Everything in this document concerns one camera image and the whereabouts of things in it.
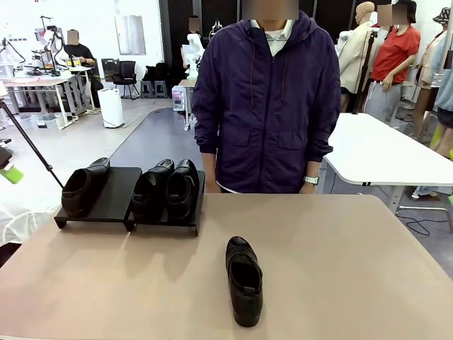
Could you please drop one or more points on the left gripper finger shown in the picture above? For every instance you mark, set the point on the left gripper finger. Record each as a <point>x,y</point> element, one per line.
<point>6,157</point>
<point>12,175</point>

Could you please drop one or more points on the black leather dress shoe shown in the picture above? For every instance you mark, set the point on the black leather dress shoe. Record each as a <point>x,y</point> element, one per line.
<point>182,198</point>
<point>79,191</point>
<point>244,308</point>
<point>148,198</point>

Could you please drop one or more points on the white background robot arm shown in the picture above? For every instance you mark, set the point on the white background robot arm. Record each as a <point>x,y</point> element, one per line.
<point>194,46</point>

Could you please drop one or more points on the person's left forearm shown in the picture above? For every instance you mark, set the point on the person's left forearm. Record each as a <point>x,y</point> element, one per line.
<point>312,169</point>

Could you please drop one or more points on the person's right forearm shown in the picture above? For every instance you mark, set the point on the person's right forearm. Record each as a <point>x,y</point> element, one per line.
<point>209,166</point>

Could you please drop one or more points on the black shoe stand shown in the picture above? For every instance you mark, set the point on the black shoe stand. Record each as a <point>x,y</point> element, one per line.
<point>201,191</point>
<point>117,191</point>

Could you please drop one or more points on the person's right hand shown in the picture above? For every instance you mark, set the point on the person's right hand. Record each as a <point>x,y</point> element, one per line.
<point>212,187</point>

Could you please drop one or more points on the person's left hand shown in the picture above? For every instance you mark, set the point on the person's left hand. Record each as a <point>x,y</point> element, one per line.
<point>308,189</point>

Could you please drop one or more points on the black tripod leg rod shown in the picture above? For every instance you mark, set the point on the black tripod leg rod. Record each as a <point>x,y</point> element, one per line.
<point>50,168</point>

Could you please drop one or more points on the translucent white plastic cover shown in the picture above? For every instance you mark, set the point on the translucent white plastic cover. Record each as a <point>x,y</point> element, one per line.
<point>21,219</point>

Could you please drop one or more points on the clear plastic storage bin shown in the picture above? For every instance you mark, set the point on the clear plastic storage bin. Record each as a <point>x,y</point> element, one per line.
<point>44,122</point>

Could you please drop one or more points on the white-legged work table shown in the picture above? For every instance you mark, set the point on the white-legged work table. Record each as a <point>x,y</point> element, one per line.
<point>35,82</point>

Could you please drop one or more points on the white air purifier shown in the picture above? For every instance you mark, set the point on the white air purifier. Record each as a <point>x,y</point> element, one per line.
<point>111,110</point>

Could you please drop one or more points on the man in black shirt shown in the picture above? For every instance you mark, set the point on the man in black shirt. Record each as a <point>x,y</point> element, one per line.
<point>79,53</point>

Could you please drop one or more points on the black office chair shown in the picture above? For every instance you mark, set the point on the black office chair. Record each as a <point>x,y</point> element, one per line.
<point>127,71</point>

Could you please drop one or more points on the grey stool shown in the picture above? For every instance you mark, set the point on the grey stool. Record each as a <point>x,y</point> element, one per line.
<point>160,88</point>
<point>147,88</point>

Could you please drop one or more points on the black backpack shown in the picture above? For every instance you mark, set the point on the black backpack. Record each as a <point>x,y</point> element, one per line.
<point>157,72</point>

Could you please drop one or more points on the computer case with coloured lights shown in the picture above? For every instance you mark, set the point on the computer case with coloured lights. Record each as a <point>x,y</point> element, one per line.
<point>178,99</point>

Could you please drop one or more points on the small wood top table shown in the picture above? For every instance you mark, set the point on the small wood top table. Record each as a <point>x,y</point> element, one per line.
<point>187,82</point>

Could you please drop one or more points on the person in purple jacket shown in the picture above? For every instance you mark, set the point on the person in purple jacket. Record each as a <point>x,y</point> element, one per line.
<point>265,106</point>

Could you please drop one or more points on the silver wristwatch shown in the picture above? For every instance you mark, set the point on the silver wristwatch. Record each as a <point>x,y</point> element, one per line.
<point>311,180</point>

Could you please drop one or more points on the mannequin in beige coat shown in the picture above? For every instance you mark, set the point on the mannequin in beige coat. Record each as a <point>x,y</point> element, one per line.
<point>355,60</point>

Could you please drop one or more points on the white table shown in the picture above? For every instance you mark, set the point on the white table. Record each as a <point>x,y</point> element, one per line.
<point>382,148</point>

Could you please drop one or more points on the figure in red shirt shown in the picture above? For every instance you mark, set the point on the figure in red shirt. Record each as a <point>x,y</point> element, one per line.
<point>393,53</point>

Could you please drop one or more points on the grey wall panel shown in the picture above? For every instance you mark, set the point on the grey wall panel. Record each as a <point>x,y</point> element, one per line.
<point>130,35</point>

